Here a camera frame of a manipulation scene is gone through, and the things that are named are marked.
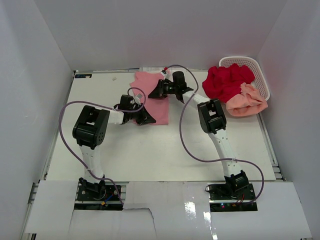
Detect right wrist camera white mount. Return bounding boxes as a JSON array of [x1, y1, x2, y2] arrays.
[[160, 67, 171, 80]]

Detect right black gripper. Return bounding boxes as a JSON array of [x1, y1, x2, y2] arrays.
[[148, 79, 179, 99]]

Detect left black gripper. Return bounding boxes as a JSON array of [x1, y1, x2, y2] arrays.
[[127, 103, 155, 126]]

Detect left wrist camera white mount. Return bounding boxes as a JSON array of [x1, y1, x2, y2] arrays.
[[134, 93, 143, 103]]

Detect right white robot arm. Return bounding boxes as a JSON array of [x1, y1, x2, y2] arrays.
[[148, 71, 249, 200]]

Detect white plastic basket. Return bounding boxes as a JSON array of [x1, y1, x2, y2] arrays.
[[218, 56, 270, 101]]

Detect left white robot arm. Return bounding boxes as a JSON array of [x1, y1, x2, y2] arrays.
[[72, 94, 157, 200]]

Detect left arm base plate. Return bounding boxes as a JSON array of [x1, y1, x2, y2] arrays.
[[74, 180, 123, 211]]

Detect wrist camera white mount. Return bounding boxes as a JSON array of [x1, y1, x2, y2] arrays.
[[134, 93, 143, 103], [160, 67, 171, 80]]

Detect red t shirt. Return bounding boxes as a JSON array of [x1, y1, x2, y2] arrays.
[[202, 63, 255, 103]]

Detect pink t shirt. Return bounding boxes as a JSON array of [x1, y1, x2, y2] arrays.
[[130, 71, 169, 125]]

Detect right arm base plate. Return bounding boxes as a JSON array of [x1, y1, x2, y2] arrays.
[[204, 183, 258, 213]]

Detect peach t shirt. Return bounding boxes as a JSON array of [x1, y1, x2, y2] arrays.
[[226, 83, 268, 117]]

